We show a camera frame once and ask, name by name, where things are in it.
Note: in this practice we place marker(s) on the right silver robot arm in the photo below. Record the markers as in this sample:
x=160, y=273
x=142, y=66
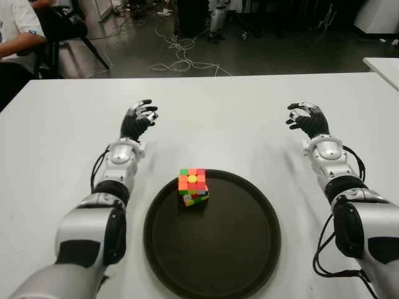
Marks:
x=361, y=218

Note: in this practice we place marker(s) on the grey folded stand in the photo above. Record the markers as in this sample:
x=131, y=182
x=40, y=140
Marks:
x=327, y=20

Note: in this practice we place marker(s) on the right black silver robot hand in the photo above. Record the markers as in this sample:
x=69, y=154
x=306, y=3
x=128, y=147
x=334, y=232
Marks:
x=313, y=121

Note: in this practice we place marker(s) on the dark brown round plate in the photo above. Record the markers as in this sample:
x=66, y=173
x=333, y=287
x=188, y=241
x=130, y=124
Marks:
x=212, y=233

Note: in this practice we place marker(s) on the white cabinet with black base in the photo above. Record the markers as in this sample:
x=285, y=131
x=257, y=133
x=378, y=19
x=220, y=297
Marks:
x=380, y=15

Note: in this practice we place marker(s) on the black chair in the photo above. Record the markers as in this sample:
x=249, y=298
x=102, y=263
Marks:
x=74, y=29

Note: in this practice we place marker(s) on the white power strip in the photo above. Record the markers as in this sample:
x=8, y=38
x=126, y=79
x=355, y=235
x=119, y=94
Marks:
x=164, y=13

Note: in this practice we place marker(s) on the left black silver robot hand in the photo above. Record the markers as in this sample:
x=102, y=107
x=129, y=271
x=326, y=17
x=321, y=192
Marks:
x=134, y=126

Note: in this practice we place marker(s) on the white side table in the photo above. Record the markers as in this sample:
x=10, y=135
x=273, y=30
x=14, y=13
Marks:
x=385, y=70

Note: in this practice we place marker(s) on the silver humanoid robot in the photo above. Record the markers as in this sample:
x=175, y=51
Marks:
x=217, y=18

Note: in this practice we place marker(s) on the seated person in white shirt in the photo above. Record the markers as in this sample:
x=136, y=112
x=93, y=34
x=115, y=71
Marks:
x=15, y=28

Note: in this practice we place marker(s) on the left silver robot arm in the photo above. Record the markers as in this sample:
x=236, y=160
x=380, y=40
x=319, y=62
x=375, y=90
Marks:
x=84, y=224

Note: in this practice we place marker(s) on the black tripod legs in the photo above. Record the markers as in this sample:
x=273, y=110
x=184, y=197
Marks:
x=258, y=18

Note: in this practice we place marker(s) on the multicolour Rubik's cube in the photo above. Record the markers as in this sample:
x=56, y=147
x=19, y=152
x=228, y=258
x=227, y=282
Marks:
x=193, y=187

